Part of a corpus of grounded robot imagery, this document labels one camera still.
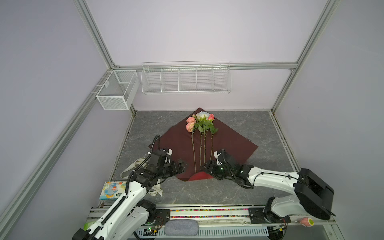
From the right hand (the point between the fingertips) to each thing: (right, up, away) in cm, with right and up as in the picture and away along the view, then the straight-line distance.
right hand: (202, 171), depth 80 cm
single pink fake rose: (+8, +21, +27) cm, 36 cm away
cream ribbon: (-27, -11, +2) cm, 29 cm away
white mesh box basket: (-57, +49, +22) cm, 79 cm away
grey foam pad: (-10, -23, -11) cm, 27 cm away
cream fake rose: (-2, +31, +29) cm, 42 cm away
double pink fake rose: (-8, +24, +25) cm, 35 cm away
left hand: (-11, +2, -3) cm, 11 cm away
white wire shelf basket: (-11, +59, +24) cm, 64 cm away
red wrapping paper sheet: (-3, +9, +20) cm, 22 cm away
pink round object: (+48, -20, -12) cm, 53 cm away
